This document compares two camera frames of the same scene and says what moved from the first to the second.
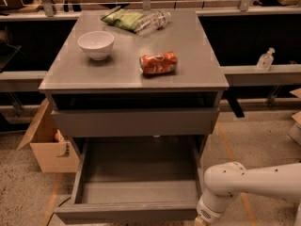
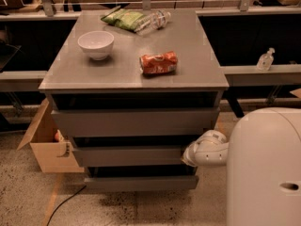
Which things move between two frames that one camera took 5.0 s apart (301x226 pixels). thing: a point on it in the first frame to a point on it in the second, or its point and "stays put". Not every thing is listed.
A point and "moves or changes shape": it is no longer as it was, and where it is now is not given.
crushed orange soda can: x=158 y=63 stays put
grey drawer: x=136 y=180 moves or changes shape
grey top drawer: x=135 y=121 stays put
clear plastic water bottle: x=153 y=23 stays put
